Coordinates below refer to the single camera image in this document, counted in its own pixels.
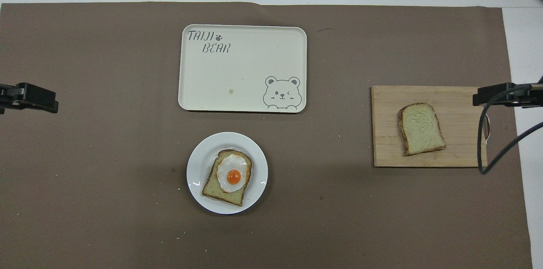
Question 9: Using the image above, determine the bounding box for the fried egg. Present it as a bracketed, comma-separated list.
[216, 154, 249, 193]

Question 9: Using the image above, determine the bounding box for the black cable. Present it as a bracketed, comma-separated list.
[476, 76, 543, 175]

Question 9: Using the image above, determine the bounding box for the wooden cutting board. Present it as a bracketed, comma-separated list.
[371, 86, 488, 168]

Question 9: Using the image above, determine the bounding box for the plain bread slice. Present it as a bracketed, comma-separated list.
[397, 103, 447, 157]

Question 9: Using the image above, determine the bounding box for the cream tray with bear print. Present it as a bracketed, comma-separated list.
[178, 24, 308, 114]

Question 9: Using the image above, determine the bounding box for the bread slice under egg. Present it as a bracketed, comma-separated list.
[202, 149, 253, 207]

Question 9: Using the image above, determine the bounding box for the white round plate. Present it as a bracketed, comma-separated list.
[186, 132, 269, 215]

